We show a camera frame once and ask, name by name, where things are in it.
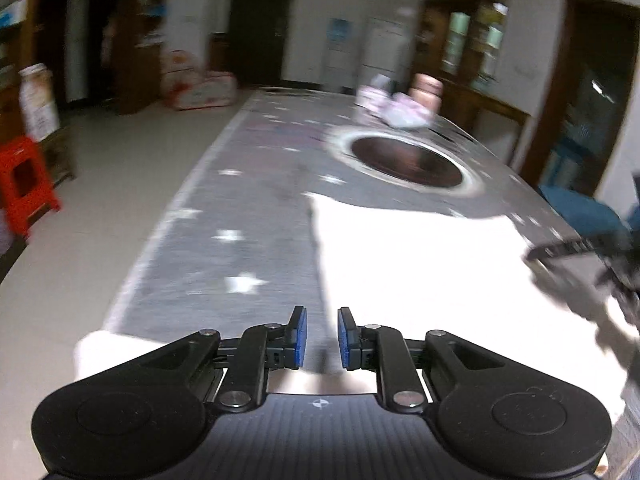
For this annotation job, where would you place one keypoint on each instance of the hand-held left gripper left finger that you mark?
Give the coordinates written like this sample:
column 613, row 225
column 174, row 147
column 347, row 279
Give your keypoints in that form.
column 299, row 337

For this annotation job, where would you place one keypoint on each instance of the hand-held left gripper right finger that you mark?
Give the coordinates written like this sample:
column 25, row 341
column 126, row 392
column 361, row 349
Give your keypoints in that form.
column 345, row 340

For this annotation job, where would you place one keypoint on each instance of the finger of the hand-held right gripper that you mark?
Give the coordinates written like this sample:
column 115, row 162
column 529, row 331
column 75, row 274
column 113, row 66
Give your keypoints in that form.
column 575, row 292
column 565, row 248

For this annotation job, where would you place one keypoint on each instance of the white garment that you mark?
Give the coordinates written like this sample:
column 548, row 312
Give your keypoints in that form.
column 425, row 260

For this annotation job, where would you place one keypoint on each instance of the blue chair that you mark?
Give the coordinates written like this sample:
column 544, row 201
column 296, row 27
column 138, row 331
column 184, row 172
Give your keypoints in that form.
column 580, row 210

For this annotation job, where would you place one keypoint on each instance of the grey star-print tablecloth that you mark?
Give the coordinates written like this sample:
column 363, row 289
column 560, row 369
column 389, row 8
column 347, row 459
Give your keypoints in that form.
column 250, row 200

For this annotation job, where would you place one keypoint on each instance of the wooden framed glass door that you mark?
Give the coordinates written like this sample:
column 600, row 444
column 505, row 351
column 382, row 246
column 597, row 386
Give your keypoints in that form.
column 585, row 100

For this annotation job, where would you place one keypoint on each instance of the pink bottle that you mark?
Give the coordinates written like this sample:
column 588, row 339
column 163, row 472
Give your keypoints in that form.
column 427, row 87

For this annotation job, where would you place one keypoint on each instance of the clear plastic bag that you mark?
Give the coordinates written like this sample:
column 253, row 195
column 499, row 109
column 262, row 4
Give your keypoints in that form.
column 395, row 110

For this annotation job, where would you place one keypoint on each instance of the wooden glass display cabinet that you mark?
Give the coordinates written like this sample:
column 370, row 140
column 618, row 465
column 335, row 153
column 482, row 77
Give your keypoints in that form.
column 465, row 35

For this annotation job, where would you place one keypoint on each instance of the pink printed package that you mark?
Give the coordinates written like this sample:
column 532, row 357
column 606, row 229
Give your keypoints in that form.
column 197, row 90

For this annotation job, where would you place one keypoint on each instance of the white fridge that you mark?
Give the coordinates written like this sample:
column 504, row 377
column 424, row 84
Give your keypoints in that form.
column 385, row 50

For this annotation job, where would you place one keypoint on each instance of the dark door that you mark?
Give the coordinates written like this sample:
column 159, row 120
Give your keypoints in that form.
column 262, row 30

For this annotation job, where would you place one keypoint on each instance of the red plastic stool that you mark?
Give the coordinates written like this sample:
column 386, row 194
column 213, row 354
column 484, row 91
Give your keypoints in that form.
column 25, row 180

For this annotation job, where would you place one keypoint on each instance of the brown wooden shelf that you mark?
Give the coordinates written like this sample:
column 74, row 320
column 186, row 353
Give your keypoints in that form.
column 142, row 35

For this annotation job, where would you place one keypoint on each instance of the white printed sack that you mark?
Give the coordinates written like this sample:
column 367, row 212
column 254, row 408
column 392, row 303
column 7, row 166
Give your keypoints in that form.
column 39, row 105

